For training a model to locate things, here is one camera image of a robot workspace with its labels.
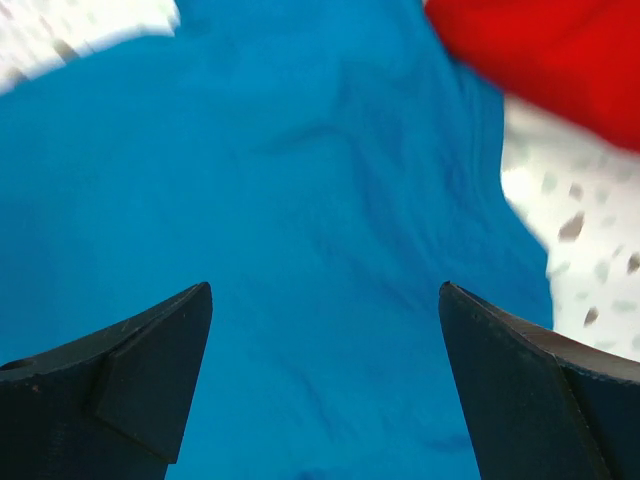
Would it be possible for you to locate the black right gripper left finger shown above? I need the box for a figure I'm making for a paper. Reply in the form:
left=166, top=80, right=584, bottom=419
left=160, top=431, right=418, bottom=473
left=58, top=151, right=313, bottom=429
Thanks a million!
left=1, top=282, right=213, bottom=480

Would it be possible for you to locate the blue t shirt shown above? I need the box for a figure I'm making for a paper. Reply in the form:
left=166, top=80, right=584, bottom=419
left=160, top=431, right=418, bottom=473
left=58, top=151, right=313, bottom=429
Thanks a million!
left=1, top=1, right=551, bottom=479

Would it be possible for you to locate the red folded t shirt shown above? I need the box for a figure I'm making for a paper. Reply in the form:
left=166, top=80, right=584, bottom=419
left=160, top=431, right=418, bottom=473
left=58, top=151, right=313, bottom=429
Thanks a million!
left=425, top=1, right=639, bottom=151

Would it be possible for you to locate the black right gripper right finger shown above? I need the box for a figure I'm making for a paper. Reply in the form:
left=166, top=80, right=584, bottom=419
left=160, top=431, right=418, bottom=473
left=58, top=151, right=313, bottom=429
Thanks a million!
left=439, top=282, right=639, bottom=480

